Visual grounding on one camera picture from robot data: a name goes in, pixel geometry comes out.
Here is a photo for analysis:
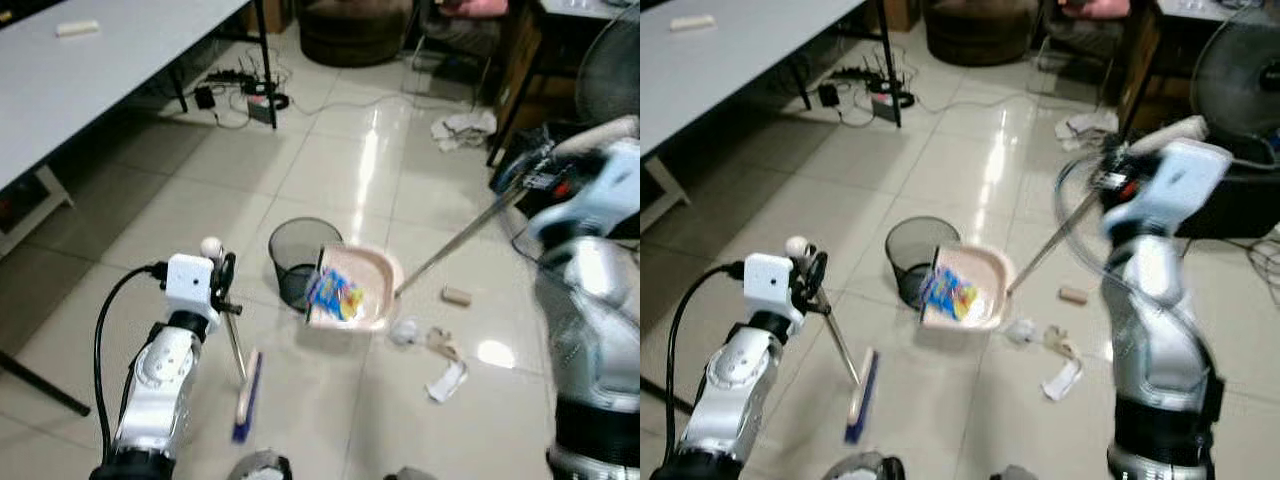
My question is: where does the beige paper scrap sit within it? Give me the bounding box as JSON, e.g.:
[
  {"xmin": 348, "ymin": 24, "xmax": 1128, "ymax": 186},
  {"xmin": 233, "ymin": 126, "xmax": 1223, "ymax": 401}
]
[
  {"xmin": 1044, "ymin": 325, "xmax": 1082, "ymax": 361},
  {"xmin": 424, "ymin": 327, "xmax": 462, "ymax": 362}
]

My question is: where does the grey table with black legs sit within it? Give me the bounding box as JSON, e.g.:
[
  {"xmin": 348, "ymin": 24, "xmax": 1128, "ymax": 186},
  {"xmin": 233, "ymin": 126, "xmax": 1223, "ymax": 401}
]
[
  {"xmin": 0, "ymin": 0, "xmax": 280, "ymax": 193},
  {"xmin": 640, "ymin": 0, "xmax": 904, "ymax": 159}
]

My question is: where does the flat white paper wrapper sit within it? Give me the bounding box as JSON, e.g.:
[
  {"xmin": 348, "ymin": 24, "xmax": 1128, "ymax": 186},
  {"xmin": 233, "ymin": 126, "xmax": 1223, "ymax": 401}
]
[
  {"xmin": 427, "ymin": 359, "xmax": 470, "ymax": 404},
  {"xmin": 1041, "ymin": 357, "xmax": 1085, "ymax": 402}
]

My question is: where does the blue yellow snack packet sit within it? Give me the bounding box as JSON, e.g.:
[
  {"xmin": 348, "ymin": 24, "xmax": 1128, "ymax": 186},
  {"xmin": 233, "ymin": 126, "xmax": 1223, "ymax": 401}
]
[
  {"xmin": 308, "ymin": 267, "xmax": 367, "ymax": 323},
  {"xmin": 920, "ymin": 264, "xmax": 982, "ymax": 322}
]

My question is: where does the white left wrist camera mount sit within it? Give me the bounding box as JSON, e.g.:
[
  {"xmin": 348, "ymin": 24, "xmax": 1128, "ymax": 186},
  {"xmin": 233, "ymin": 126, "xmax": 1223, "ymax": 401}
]
[
  {"xmin": 744, "ymin": 253, "xmax": 798, "ymax": 314},
  {"xmin": 164, "ymin": 254, "xmax": 217, "ymax": 323}
]

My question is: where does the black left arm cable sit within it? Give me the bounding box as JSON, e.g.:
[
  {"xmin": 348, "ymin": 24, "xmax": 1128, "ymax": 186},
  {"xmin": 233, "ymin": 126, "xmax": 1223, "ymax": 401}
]
[
  {"xmin": 664, "ymin": 262, "xmax": 749, "ymax": 466},
  {"xmin": 93, "ymin": 261, "xmax": 169, "ymax": 466}
]

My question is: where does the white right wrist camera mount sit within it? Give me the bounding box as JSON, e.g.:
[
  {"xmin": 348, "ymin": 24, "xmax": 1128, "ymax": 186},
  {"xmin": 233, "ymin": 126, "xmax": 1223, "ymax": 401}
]
[
  {"xmin": 1128, "ymin": 138, "xmax": 1233, "ymax": 239},
  {"xmin": 528, "ymin": 138, "xmax": 641, "ymax": 241}
]

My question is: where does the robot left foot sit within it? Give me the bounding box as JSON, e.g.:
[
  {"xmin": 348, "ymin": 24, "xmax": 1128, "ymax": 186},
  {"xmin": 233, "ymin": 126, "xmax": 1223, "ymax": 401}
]
[
  {"xmin": 820, "ymin": 452, "xmax": 907, "ymax": 480},
  {"xmin": 227, "ymin": 450, "xmax": 293, "ymax": 480}
]

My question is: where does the black floor fan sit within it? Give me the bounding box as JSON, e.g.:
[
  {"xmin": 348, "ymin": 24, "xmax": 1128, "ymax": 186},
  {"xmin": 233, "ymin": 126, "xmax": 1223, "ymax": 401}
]
[
  {"xmin": 574, "ymin": 8, "xmax": 641, "ymax": 127},
  {"xmin": 1175, "ymin": 6, "xmax": 1280, "ymax": 241}
]

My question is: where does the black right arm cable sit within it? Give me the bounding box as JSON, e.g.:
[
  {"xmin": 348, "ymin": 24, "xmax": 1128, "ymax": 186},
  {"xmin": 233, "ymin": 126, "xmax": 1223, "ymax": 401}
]
[
  {"xmin": 1053, "ymin": 150, "xmax": 1216, "ymax": 346},
  {"xmin": 508, "ymin": 195, "xmax": 641, "ymax": 331}
]

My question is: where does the round brown ottoman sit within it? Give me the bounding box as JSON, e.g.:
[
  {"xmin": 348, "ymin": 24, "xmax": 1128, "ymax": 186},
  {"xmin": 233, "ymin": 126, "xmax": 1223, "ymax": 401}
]
[
  {"xmin": 297, "ymin": 0, "xmax": 417, "ymax": 69},
  {"xmin": 921, "ymin": 0, "xmax": 1037, "ymax": 67}
]

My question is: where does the chair with pink cushion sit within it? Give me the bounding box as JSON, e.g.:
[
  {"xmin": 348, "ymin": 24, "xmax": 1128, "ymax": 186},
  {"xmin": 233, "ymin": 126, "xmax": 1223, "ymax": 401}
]
[
  {"xmin": 1035, "ymin": 0, "xmax": 1133, "ymax": 99},
  {"xmin": 412, "ymin": 0, "xmax": 513, "ymax": 101}
]

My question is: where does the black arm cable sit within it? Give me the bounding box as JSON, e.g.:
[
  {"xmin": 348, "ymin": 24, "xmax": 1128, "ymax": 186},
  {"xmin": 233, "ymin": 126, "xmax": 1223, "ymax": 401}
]
[
  {"xmin": 93, "ymin": 261, "xmax": 169, "ymax": 466},
  {"xmin": 664, "ymin": 262, "xmax": 749, "ymax": 466},
  {"xmin": 1053, "ymin": 150, "xmax": 1216, "ymax": 346},
  {"xmin": 508, "ymin": 195, "xmax": 641, "ymax": 331}
]

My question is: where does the brown wooden desk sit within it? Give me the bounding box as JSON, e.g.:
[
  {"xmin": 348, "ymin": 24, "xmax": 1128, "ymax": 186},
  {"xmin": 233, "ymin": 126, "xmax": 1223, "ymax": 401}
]
[
  {"xmin": 1112, "ymin": 0, "xmax": 1280, "ymax": 141},
  {"xmin": 486, "ymin": 0, "xmax": 641, "ymax": 168}
]

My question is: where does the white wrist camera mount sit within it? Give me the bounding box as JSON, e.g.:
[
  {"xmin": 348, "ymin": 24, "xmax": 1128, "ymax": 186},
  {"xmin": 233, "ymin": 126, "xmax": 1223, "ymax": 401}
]
[
  {"xmin": 744, "ymin": 253, "xmax": 798, "ymax": 314},
  {"xmin": 1128, "ymin": 138, "xmax": 1233, "ymax": 239},
  {"xmin": 164, "ymin": 254, "xmax": 217, "ymax": 323},
  {"xmin": 528, "ymin": 138, "xmax": 641, "ymax": 241}
]

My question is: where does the broom with blue bristles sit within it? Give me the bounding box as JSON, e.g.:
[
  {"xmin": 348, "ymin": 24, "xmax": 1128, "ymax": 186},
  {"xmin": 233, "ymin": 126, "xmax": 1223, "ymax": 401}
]
[
  {"xmin": 785, "ymin": 235, "xmax": 882, "ymax": 445},
  {"xmin": 200, "ymin": 236, "xmax": 265, "ymax": 444}
]

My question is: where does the black power strip with cables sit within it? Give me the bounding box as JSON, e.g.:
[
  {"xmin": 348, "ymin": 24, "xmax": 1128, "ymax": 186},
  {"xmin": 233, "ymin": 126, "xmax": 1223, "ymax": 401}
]
[
  {"xmin": 205, "ymin": 66, "xmax": 293, "ymax": 127},
  {"xmin": 832, "ymin": 64, "xmax": 917, "ymax": 125}
]

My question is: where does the white metal frame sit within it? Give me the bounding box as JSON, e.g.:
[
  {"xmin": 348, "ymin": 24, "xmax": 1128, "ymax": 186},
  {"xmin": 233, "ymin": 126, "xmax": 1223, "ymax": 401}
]
[
  {"xmin": 0, "ymin": 164, "xmax": 77, "ymax": 258},
  {"xmin": 640, "ymin": 153, "xmax": 693, "ymax": 233}
]

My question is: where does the crumpled white cloth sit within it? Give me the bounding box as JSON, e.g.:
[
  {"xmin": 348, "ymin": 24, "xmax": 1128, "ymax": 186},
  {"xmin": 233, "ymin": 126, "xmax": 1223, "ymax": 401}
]
[
  {"xmin": 431, "ymin": 109, "xmax": 499, "ymax": 153},
  {"xmin": 1054, "ymin": 109, "xmax": 1120, "ymax": 152}
]

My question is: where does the pink long-handled dustpan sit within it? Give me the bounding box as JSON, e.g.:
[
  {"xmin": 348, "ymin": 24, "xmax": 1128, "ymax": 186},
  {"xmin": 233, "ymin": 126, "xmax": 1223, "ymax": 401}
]
[
  {"xmin": 918, "ymin": 115, "xmax": 1213, "ymax": 332},
  {"xmin": 305, "ymin": 115, "xmax": 639, "ymax": 333}
]

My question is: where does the black mesh waste bin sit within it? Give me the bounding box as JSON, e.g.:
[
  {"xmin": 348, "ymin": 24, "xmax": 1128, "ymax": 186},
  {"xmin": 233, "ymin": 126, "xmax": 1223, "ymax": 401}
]
[
  {"xmin": 885, "ymin": 216, "xmax": 962, "ymax": 309},
  {"xmin": 268, "ymin": 217, "xmax": 344, "ymax": 311}
]

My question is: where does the black metal floor bar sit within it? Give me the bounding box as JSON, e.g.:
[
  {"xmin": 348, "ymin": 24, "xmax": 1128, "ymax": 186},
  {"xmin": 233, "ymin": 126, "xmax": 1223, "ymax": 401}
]
[
  {"xmin": 640, "ymin": 380, "xmax": 693, "ymax": 416},
  {"xmin": 0, "ymin": 350, "xmax": 92, "ymax": 417}
]

